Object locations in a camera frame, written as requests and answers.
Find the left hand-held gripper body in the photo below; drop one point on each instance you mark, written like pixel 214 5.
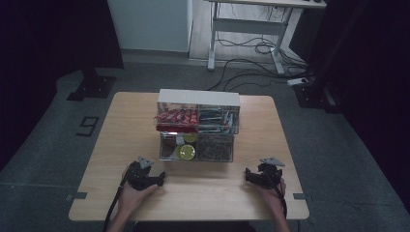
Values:
pixel 138 175

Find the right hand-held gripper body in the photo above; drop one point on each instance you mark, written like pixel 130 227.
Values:
pixel 269 177

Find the white-topped clear drawer organizer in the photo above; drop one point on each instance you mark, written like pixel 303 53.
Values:
pixel 198 96

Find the person's right hand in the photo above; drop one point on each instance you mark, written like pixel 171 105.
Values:
pixel 274 198

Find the person's left hand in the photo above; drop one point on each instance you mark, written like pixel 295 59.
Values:
pixel 130 199

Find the large yellow-green round lid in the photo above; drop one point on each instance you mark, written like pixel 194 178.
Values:
pixel 186 152

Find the grey tape strip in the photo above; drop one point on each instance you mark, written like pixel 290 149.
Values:
pixel 302 196
pixel 76 196

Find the pile of dark clips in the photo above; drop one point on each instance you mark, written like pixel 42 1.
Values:
pixel 214 148

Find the small yellow-green round lid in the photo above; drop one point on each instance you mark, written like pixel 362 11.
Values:
pixel 190 138

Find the pile of red packets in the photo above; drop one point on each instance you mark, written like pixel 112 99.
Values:
pixel 177 117

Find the pile of grey packets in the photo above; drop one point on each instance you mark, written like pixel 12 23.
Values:
pixel 216 121

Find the black stand with flat base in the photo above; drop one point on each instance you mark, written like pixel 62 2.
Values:
pixel 93 86
pixel 317 93

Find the white power strip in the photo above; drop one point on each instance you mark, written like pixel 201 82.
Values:
pixel 297 81

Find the white cabinet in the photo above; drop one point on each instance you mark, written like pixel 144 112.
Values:
pixel 148 25

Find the white metal-frame desk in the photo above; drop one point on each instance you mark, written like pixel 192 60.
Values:
pixel 248 25

